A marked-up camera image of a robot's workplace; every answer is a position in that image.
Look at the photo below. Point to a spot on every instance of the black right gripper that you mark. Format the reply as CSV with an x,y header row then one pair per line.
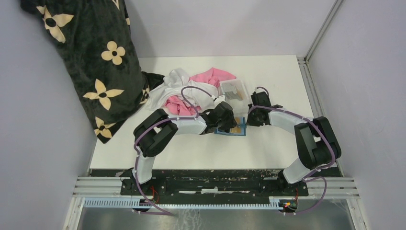
x,y
250,122

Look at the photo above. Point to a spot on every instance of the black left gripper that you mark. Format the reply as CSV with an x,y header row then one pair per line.
x,y
231,122

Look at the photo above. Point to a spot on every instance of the gold credit card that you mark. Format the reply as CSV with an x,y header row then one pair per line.
x,y
238,129

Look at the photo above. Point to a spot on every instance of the blue leather card holder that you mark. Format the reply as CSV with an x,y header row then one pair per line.
x,y
226,132

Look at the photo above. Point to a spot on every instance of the stack of credit cards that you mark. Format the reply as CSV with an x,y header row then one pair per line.
x,y
234,95

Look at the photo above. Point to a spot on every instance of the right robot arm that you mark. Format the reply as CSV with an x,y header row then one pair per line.
x,y
317,145

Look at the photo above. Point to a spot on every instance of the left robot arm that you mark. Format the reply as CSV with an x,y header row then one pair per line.
x,y
157,130

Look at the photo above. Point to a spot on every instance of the clear plastic tray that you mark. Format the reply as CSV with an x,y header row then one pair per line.
x,y
240,108

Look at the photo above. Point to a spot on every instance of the pink cloth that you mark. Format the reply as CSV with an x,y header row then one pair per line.
x,y
215,76

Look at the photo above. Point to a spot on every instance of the white cloth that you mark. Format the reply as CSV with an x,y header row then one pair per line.
x,y
158,96

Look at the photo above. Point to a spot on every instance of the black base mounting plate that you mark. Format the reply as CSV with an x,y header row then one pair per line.
x,y
214,184

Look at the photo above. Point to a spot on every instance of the black floral blanket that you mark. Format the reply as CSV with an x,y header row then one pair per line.
x,y
93,37

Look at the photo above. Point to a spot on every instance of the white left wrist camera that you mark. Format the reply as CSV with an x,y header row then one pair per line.
x,y
219,100

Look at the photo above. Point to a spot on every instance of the aluminium frame rail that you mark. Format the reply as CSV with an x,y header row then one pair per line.
x,y
115,192

